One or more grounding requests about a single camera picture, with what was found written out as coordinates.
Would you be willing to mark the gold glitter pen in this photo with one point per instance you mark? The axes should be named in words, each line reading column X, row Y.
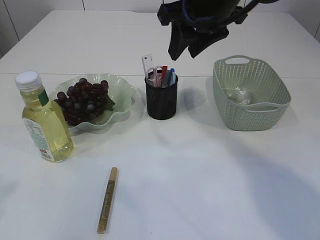
column 107, row 201

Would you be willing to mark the pink purple scissors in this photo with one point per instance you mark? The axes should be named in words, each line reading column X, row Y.
column 154, row 76

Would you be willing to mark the purple artificial grape bunch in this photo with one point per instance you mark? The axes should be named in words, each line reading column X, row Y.
column 84, row 101

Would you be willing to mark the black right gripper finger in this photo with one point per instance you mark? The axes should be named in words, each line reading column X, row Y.
column 205, row 40
column 181, row 37

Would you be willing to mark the green woven plastic basket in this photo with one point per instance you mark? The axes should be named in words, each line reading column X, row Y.
column 270, row 96

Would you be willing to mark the green wavy plastic plate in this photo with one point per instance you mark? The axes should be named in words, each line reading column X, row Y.
column 120, row 91

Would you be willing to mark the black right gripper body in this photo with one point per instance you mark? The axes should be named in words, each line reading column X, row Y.
column 201, row 17

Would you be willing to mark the red glitter pen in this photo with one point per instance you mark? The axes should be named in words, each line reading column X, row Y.
column 164, row 69

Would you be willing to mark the yellow tea drink bottle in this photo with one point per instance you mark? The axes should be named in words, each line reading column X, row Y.
column 43, row 119

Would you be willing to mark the black mesh pen cup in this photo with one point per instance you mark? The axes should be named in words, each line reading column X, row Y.
column 161, row 103

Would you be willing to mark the blue capped safety scissors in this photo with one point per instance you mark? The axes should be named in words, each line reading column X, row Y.
column 173, row 77

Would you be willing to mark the clear plastic sheet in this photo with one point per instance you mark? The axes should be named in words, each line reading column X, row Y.
column 238, row 95

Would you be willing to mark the silver glitter pen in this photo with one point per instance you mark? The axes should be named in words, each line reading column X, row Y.
column 167, row 79

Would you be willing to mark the clear plastic ruler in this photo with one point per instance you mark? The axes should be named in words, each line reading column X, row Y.
column 147, row 63

